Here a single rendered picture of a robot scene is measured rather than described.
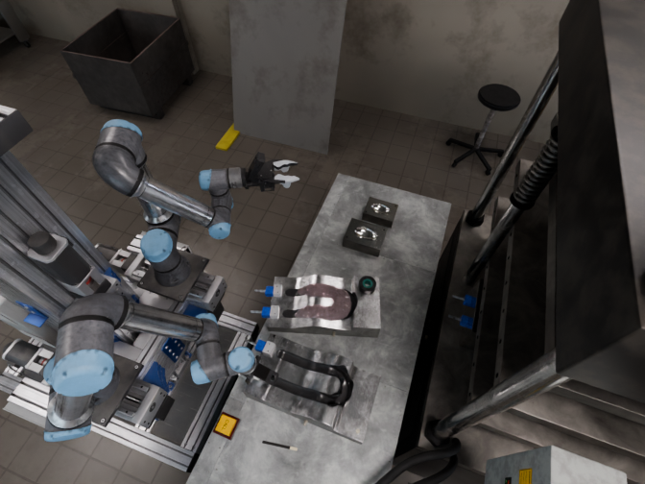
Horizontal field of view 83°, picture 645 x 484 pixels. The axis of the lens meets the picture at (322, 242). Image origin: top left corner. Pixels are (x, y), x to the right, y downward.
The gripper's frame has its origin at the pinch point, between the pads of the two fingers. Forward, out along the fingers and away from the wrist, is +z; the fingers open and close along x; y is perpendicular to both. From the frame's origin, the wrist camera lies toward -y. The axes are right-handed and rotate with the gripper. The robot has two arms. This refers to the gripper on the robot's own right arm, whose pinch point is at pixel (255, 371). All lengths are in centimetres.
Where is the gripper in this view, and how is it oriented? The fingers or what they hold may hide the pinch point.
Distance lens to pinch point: 156.4
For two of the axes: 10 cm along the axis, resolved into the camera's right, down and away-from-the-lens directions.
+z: -0.9, 4.1, 9.1
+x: -3.6, 8.4, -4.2
